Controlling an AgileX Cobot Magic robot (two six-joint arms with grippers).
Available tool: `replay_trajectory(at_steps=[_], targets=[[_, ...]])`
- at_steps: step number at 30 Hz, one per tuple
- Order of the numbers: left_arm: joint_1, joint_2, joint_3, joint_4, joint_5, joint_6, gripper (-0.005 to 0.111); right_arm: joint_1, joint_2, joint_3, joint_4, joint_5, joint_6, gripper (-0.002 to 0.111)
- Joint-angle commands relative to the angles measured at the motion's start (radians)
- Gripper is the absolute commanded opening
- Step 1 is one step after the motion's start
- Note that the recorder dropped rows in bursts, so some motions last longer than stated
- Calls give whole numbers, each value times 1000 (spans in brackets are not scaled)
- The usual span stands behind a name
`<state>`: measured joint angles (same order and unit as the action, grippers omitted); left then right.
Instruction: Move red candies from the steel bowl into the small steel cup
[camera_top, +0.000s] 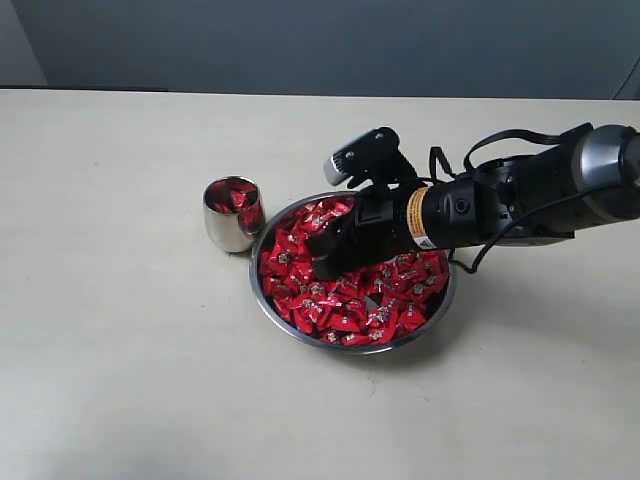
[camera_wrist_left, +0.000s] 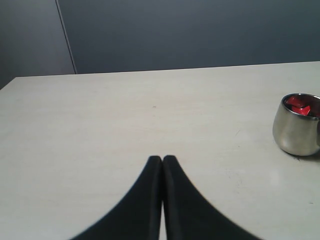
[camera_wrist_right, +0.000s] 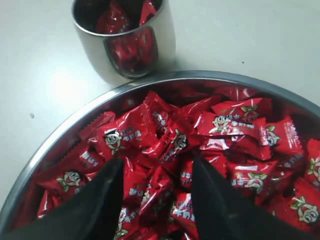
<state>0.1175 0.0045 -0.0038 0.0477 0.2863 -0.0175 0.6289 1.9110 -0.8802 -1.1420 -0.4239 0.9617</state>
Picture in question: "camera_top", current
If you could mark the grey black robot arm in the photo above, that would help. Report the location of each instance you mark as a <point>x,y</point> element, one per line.
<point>582,178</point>

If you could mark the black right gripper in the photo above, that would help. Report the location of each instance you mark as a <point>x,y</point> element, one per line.
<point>410,218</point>

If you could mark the red wrapped candy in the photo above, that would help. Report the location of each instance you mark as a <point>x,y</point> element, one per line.
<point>411,318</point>
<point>343,323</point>
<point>308,312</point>
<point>279,259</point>

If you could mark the round steel bowl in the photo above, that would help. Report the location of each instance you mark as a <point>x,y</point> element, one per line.
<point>374,295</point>

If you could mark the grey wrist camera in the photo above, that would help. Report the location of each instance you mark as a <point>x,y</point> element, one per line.
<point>374,156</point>

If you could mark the small steel cup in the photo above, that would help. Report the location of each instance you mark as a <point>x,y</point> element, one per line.
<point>229,231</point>

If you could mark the red candy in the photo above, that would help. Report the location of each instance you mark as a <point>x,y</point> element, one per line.
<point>343,323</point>
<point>411,318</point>
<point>308,312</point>
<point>242,198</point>
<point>279,259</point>

